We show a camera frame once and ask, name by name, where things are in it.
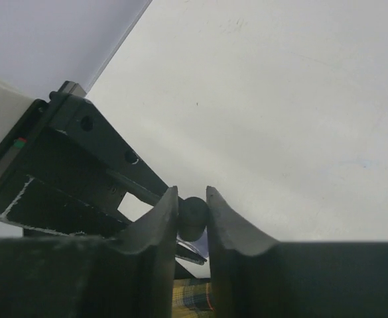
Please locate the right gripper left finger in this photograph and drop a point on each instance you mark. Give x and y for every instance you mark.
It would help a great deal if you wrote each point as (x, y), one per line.
(130, 275)

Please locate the black nail polish brush cap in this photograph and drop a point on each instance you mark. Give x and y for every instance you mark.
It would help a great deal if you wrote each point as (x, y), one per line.
(193, 215)

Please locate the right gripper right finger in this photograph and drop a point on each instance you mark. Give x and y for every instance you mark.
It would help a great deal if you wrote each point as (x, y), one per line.
(255, 275)

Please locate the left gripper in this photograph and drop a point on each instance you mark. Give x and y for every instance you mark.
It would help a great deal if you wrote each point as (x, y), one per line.
(64, 170)

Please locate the yellow plaid sleeve forearm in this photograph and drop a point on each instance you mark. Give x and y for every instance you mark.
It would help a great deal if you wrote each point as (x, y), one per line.
(193, 298)

